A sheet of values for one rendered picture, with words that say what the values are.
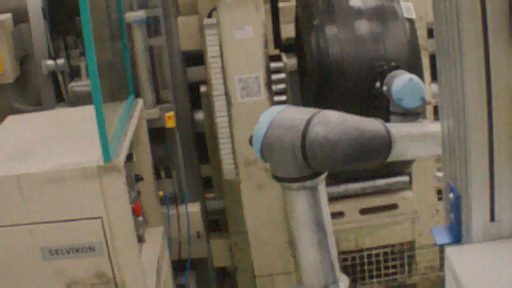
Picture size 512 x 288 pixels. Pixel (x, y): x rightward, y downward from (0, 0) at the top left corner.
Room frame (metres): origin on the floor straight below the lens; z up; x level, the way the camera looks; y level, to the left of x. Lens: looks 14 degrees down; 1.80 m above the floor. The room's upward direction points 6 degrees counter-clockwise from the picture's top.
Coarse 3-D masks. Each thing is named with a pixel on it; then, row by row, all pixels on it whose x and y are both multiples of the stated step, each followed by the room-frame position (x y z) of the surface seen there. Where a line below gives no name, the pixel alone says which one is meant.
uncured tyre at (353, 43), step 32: (320, 0) 2.38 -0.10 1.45; (352, 0) 2.36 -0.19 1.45; (384, 0) 2.36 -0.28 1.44; (320, 32) 2.30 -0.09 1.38; (352, 32) 2.28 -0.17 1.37; (384, 32) 2.28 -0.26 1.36; (416, 32) 2.32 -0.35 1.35; (320, 64) 2.26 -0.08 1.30; (352, 64) 2.24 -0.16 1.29; (416, 64) 2.26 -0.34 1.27; (320, 96) 2.25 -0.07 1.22; (352, 96) 2.22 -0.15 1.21; (384, 96) 2.22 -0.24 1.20
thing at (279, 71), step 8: (272, 56) 2.95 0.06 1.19; (280, 56) 2.96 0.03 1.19; (272, 64) 2.83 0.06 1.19; (280, 64) 2.83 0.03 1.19; (272, 72) 2.95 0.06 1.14; (280, 72) 2.95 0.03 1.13; (272, 80) 2.82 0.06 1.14; (280, 80) 2.82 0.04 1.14; (288, 80) 2.82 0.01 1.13; (280, 88) 2.83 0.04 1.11; (288, 88) 2.82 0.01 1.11; (280, 96) 2.83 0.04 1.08; (288, 96) 2.82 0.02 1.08; (280, 104) 2.95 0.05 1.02; (288, 104) 2.82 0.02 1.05
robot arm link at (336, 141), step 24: (312, 120) 1.55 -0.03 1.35; (336, 120) 1.54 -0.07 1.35; (360, 120) 1.55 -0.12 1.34; (432, 120) 1.86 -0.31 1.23; (312, 144) 1.52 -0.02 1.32; (336, 144) 1.51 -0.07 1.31; (360, 144) 1.52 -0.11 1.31; (384, 144) 1.54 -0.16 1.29; (408, 144) 1.62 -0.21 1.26; (432, 144) 1.69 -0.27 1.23; (336, 168) 1.52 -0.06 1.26; (360, 168) 1.54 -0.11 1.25
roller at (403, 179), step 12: (348, 180) 2.38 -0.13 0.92; (360, 180) 2.37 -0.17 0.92; (372, 180) 2.37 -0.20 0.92; (384, 180) 2.37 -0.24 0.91; (396, 180) 2.36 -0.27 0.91; (408, 180) 2.37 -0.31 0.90; (336, 192) 2.35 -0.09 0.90; (348, 192) 2.36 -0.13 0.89; (360, 192) 2.36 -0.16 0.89; (372, 192) 2.37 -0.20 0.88
